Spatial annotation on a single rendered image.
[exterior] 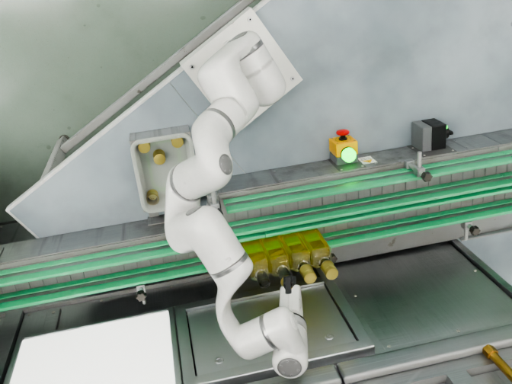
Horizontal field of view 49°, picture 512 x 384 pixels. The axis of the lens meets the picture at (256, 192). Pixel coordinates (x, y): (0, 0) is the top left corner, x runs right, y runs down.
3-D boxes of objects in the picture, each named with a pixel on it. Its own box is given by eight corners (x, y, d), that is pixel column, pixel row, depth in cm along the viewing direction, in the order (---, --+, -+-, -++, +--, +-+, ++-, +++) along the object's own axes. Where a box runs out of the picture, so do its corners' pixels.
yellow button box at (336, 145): (329, 158, 177) (337, 166, 170) (328, 136, 174) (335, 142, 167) (350, 155, 178) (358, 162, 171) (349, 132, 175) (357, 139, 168)
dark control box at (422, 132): (410, 145, 181) (422, 152, 173) (410, 120, 178) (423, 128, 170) (433, 140, 182) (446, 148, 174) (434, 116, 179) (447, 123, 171)
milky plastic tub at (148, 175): (142, 203, 170) (142, 215, 162) (128, 133, 161) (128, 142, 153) (199, 193, 172) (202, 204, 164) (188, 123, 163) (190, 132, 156)
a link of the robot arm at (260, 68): (248, 105, 143) (261, 116, 128) (220, 61, 138) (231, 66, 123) (280, 84, 143) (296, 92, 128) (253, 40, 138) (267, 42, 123)
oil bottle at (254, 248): (238, 248, 168) (251, 285, 148) (236, 231, 166) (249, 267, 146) (256, 244, 169) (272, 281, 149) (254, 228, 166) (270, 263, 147)
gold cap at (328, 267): (328, 257, 147) (334, 265, 143) (335, 266, 149) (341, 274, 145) (318, 266, 147) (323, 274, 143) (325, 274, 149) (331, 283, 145)
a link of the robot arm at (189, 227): (274, 225, 116) (232, 238, 128) (221, 139, 113) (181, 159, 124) (226, 271, 106) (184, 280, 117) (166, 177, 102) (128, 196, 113)
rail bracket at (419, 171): (401, 167, 169) (421, 183, 157) (401, 144, 166) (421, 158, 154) (413, 165, 170) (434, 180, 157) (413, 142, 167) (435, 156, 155)
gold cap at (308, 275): (299, 276, 148) (303, 285, 144) (299, 264, 146) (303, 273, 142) (312, 274, 148) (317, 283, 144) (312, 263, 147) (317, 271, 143)
